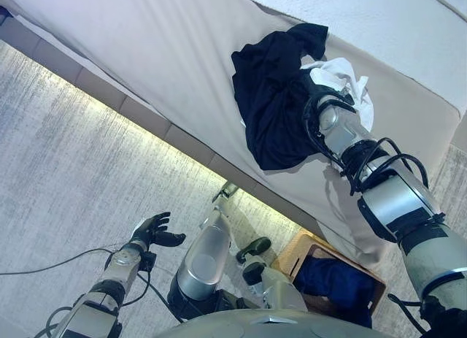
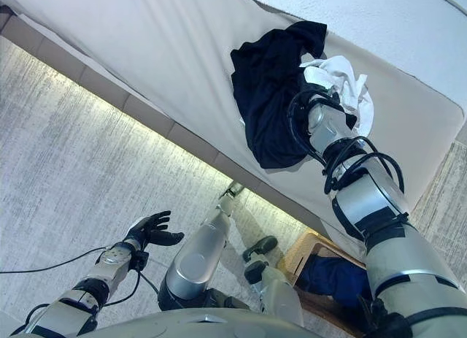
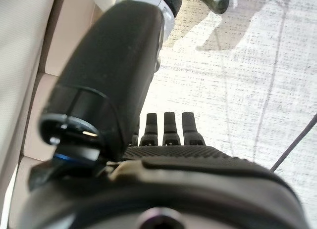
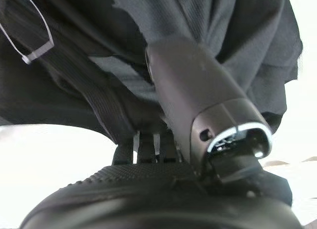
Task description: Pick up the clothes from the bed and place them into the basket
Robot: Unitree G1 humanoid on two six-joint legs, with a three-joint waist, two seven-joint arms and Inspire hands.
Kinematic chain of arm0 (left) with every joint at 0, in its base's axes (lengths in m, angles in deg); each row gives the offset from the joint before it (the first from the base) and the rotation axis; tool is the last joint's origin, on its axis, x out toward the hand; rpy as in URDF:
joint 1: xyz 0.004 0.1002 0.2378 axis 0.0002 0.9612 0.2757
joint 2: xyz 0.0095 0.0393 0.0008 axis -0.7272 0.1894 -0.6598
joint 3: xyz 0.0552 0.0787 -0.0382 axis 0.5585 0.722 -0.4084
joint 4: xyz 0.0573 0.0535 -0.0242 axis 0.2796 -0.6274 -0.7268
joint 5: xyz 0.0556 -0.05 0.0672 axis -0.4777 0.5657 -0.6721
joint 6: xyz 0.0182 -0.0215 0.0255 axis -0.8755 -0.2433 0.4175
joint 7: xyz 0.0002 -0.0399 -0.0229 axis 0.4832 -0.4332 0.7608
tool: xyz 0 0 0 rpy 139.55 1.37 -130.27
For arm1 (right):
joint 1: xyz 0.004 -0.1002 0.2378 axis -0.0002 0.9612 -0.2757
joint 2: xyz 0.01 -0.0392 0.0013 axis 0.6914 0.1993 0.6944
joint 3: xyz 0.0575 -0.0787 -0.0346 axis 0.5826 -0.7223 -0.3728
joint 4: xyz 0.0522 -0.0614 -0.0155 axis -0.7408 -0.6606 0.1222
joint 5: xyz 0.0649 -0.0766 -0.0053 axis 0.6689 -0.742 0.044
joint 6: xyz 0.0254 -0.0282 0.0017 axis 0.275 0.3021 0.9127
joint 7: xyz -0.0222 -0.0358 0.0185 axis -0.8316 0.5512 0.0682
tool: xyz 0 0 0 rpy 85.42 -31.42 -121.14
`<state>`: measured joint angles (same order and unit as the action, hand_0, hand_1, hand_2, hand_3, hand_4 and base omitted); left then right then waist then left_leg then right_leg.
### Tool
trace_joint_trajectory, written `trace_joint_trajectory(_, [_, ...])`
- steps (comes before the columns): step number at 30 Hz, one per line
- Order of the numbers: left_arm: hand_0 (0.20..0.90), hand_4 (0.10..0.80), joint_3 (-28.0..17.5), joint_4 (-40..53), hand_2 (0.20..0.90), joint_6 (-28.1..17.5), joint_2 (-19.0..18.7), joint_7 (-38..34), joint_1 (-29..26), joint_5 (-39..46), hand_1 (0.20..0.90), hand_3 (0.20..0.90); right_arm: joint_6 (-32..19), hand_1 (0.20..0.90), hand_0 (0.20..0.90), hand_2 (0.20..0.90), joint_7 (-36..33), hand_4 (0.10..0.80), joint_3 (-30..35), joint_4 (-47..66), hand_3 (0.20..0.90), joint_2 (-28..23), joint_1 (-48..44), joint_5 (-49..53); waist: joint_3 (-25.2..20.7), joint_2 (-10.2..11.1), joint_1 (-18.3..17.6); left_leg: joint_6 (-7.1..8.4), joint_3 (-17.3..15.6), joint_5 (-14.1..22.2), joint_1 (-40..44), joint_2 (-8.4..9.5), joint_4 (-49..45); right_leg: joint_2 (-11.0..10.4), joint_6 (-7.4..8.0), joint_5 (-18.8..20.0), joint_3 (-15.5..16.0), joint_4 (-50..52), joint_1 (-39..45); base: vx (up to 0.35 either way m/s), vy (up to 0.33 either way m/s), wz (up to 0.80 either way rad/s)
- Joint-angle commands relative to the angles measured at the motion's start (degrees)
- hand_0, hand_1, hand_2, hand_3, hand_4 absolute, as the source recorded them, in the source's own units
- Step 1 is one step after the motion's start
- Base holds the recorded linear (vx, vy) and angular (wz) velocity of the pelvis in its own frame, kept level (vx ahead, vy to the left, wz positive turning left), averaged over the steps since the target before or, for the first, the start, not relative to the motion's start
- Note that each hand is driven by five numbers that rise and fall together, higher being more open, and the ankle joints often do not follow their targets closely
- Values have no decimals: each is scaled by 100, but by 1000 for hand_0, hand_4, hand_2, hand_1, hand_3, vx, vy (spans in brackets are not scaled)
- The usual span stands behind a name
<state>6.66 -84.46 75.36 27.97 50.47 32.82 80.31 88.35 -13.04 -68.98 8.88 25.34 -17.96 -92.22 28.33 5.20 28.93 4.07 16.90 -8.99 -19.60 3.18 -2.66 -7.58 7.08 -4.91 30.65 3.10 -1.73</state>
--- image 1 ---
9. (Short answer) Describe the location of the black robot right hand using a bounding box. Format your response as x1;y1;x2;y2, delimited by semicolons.
305;77;358;111

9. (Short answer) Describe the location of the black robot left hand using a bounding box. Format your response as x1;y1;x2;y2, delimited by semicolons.
129;212;186;248

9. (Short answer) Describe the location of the white garment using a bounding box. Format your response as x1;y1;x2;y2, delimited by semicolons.
299;56;375;133

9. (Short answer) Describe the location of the black garment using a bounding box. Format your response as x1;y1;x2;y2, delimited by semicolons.
231;23;329;171

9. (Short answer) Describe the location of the blue garment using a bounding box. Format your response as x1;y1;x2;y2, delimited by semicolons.
293;256;377;328

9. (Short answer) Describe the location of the wooden basket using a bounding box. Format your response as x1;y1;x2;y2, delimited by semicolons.
269;230;387;328

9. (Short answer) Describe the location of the beige bed blanket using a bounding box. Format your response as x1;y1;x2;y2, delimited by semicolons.
0;0;460;269

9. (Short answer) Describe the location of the silver robot left leg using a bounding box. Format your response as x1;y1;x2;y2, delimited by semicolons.
167;183;238;312

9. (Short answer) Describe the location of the silver robot leg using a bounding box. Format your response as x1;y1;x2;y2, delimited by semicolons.
236;237;307;312
167;183;238;312

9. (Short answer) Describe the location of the white duvet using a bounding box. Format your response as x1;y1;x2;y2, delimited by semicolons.
222;0;467;120

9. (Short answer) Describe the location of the large grey rug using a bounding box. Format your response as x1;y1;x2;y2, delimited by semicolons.
0;38;467;338

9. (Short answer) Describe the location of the silver robot right leg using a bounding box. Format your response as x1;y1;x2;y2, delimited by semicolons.
236;237;307;312

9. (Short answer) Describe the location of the grey robot torso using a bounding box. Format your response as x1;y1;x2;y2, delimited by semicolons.
153;308;398;338

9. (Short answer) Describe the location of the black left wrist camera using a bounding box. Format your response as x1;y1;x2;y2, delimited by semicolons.
140;252;158;272

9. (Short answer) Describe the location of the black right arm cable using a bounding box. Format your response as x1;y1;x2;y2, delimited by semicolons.
304;96;439;338

